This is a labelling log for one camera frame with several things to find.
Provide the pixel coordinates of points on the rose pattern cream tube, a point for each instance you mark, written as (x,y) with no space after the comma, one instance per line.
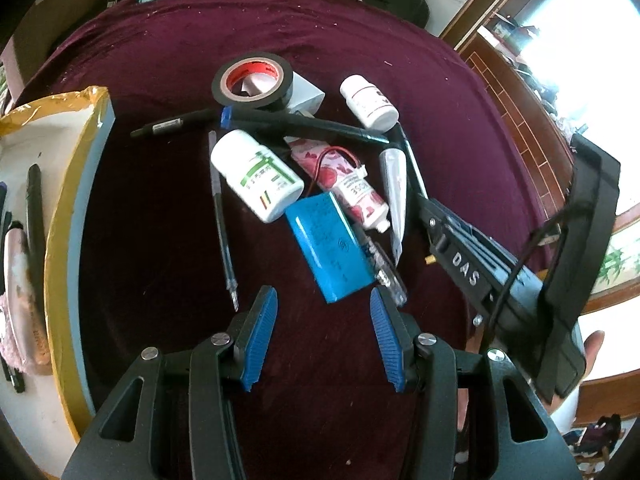
(336,170)

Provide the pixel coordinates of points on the silver white cream tube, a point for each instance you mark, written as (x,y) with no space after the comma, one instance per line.
(393,163)

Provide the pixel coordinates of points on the pink hand cream tube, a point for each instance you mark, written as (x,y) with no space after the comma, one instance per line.
(28,328)

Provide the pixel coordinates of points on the maroon bed blanket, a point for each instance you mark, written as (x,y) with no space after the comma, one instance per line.
(150,271)

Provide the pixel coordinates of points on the white bottle green label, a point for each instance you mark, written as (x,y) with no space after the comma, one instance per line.
(263,181)

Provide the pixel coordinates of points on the clear blue gel pen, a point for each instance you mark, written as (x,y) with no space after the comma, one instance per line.
(383,269)

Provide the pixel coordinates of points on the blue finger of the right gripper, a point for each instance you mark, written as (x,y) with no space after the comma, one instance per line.
(434,219)

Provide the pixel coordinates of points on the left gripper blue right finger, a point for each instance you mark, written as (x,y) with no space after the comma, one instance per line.
(395,332)

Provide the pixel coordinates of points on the black marker purple cap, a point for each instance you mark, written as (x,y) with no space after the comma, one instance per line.
(3,194)

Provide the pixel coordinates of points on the black silver pen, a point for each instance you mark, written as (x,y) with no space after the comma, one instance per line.
(176,122)

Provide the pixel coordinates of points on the black marker blue caps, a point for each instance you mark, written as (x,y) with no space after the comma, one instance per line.
(284,124)

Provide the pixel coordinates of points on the white bottle red label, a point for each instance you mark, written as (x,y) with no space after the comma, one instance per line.
(366,101)

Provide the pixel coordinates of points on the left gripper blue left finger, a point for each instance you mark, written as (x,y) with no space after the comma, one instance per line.
(252,343)

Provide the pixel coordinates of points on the blue battery pack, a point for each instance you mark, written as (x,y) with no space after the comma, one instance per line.
(329,246)

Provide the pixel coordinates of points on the large black marker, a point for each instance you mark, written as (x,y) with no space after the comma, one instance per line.
(14,376)

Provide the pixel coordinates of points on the white power adapter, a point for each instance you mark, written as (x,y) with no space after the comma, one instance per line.
(306,98)

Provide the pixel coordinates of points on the white tray with yellow tape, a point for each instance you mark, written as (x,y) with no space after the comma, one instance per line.
(65,136)

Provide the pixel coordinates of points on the black tape roll red core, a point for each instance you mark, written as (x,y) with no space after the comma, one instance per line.
(255,81)

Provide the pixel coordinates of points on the black pen refill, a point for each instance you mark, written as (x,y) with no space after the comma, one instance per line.
(231,283)

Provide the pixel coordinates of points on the slim black pen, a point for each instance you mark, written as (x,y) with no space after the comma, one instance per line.
(36,236)

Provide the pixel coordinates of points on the pink fluffy compact mirror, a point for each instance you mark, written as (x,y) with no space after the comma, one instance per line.
(9,349)

